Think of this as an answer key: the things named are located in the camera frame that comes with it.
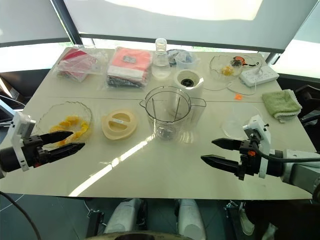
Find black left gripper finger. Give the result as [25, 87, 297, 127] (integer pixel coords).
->
[39, 130, 75, 147]
[45, 142, 86, 163]

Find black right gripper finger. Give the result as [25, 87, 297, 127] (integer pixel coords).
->
[211, 137, 243, 152]
[200, 154, 240, 176]

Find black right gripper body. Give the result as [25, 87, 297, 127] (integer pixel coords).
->
[237, 134, 262, 181]

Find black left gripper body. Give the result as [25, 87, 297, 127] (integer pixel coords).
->
[21, 134, 52, 168]

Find orange slices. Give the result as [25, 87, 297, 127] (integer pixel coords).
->
[49, 114, 91, 147]

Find cream blender lid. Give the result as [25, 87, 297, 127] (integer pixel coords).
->
[100, 109, 139, 141]

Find clear blender jar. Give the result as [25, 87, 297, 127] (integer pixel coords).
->
[139, 85, 207, 142]

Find yellow-orange food pieces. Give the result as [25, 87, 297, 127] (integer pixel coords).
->
[220, 65, 236, 76]

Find clear plastic bowl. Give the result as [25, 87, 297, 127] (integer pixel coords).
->
[220, 103, 263, 141]

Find scalloped glass bowl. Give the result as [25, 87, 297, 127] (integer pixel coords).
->
[37, 100, 94, 149]

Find white shoe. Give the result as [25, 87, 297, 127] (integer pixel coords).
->
[238, 208, 256, 236]

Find green folded towel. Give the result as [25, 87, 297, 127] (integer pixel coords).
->
[261, 89, 304, 124]

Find white robot leg cover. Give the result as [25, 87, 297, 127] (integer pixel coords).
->
[176, 198, 207, 240]
[103, 198, 141, 236]

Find white cup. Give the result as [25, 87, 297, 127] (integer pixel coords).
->
[170, 69, 205, 119]

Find plastic bag with red cloths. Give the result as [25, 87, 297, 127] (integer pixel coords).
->
[53, 46, 109, 83]

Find round glass bowl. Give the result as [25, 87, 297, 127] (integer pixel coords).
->
[209, 54, 244, 82]

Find white power strip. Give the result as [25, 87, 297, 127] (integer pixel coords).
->
[238, 65, 280, 88]

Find orange black tape measure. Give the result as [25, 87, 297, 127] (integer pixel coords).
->
[230, 56, 248, 68]

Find black chair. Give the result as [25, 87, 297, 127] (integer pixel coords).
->
[294, 84, 320, 127]

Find clear plastic measuring cup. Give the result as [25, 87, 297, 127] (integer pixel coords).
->
[173, 51, 201, 74]

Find plastic bag with pink cloths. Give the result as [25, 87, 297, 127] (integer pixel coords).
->
[103, 46, 154, 90]

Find clear glass flask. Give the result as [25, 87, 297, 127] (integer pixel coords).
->
[151, 37, 172, 80]

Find plastic bag with blue item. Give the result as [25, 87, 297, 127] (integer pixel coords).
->
[165, 48, 196, 66]

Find dark rounded robot torso edge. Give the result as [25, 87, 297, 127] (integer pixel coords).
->
[86, 231, 194, 240]

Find wide grey roller blind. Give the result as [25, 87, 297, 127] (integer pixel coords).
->
[63, 0, 320, 54]

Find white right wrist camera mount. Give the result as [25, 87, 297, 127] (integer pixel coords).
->
[242, 114, 272, 179]

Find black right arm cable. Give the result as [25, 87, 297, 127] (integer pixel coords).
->
[254, 147, 320, 164]

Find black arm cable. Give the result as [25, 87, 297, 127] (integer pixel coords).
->
[0, 191, 41, 240]
[254, 147, 320, 164]

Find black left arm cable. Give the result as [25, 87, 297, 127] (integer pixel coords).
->
[0, 191, 41, 240]

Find black window post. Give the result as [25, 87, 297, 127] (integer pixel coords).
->
[50, 0, 84, 46]

